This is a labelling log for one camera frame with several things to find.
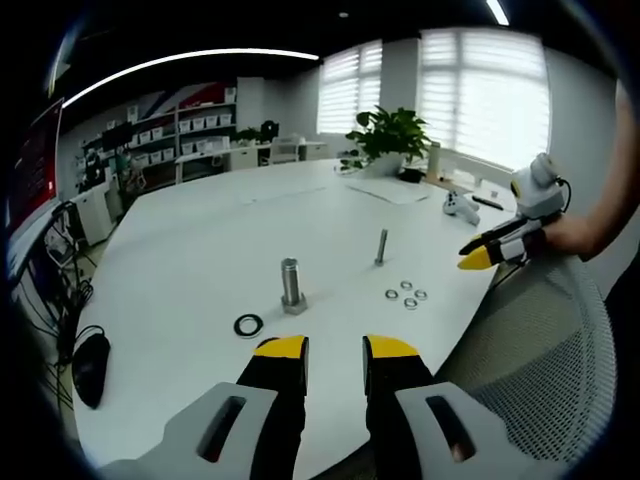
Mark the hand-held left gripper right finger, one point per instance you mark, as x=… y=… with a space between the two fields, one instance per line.
x=415 y=435

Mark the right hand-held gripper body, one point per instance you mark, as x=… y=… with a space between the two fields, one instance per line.
x=537 y=192

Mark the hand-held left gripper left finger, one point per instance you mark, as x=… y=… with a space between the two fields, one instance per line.
x=235 y=430

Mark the small metal washer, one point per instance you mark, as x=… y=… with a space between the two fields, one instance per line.
x=405 y=302
x=386 y=294
x=415 y=294
x=401 y=285

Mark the thin threaded metal stud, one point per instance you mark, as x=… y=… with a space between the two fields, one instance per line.
x=382 y=245

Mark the large threaded metal stud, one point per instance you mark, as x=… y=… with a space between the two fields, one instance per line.
x=291 y=285

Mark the white game controller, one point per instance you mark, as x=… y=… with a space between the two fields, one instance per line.
x=457 y=204

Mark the pale cylindrical bottle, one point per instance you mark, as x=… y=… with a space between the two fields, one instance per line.
x=434 y=162

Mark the grey mesh office chair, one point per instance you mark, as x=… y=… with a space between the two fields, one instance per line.
x=545 y=360

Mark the white paper sheet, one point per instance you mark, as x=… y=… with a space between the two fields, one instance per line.
x=390 y=190

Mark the green potted plant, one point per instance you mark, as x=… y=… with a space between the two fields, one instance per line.
x=392 y=135

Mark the black computer mouse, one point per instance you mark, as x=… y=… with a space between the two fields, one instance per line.
x=92 y=370

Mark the white chair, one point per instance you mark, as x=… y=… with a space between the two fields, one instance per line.
x=286 y=150

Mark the white cabinet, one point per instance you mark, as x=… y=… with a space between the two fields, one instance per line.
x=97 y=212

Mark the white shelf with storage boxes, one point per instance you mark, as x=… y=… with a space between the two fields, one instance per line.
x=200 y=127

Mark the red screen monitor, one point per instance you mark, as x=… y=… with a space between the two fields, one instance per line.
x=37 y=165

